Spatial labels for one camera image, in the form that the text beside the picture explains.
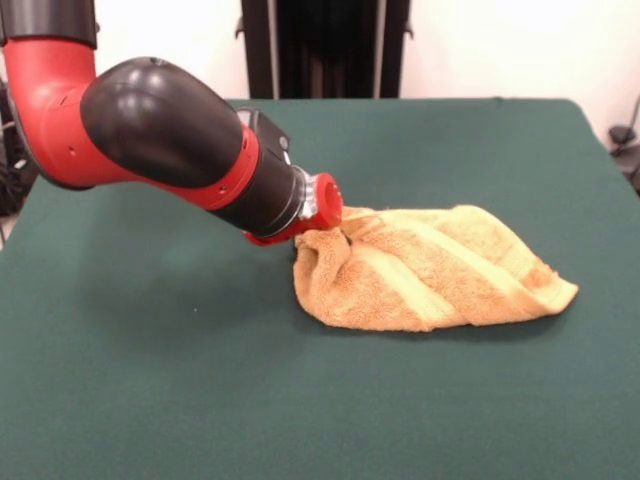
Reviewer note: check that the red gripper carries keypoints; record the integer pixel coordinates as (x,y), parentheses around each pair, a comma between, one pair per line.
(331,200)

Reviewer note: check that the orange terry towel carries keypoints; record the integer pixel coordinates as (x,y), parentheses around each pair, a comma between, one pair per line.
(425,280)

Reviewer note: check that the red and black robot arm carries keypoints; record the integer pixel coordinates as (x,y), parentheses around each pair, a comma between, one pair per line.
(160,135)

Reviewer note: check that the dark green table cloth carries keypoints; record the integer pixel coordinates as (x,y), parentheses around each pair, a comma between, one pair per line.
(150,350)

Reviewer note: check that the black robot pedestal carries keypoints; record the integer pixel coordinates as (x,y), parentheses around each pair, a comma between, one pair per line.
(325,50)

